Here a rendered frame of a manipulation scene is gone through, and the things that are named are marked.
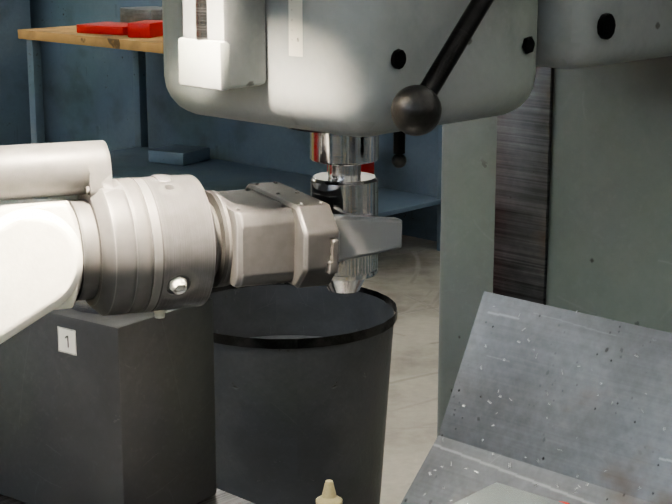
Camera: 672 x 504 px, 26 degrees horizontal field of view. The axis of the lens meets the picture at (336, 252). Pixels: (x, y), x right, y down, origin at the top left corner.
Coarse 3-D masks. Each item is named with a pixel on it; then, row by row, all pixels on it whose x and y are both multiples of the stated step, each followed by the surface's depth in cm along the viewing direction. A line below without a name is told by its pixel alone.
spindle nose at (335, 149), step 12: (312, 132) 99; (312, 144) 99; (324, 144) 98; (336, 144) 98; (348, 144) 97; (360, 144) 98; (372, 144) 98; (312, 156) 99; (324, 156) 98; (336, 156) 98; (348, 156) 98; (360, 156) 98; (372, 156) 99
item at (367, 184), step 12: (312, 180) 100; (324, 180) 99; (336, 180) 99; (348, 180) 99; (360, 180) 99; (372, 180) 99; (312, 192) 100; (324, 192) 99; (336, 192) 98; (348, 192) 98; (360, 192) 99; (372, 192) 99
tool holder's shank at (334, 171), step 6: (330, 168) 100; (336, 168) 99; (342, 168) 99; (348, 168) 99; (354, 168) 99; (360, 168) 100; (330, 174) 100; (336, 174) 99; (342, 174) 99; (348, 174) 99; (354, 174) 99; (360, 174) 100
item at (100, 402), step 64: (64, 320) 123; (128, 320) 121; (192, 320) 127; (0, 384) 130; (64, 384) 124; (128, 384) 121; (192, 384) 128; (0, 448) 131; (64, 448) 126; (128, 448) 122; (192, 448) 129
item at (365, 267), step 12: (336, 204) 98; (348, 204) 98; (360, 204) 99; (372, 204) 99; (348, 264) 99; (360, 264) 100; (372, 264) 101; (336, 276) 100; (348, 276) 100; (360, 276) 100; (372, 276) 101
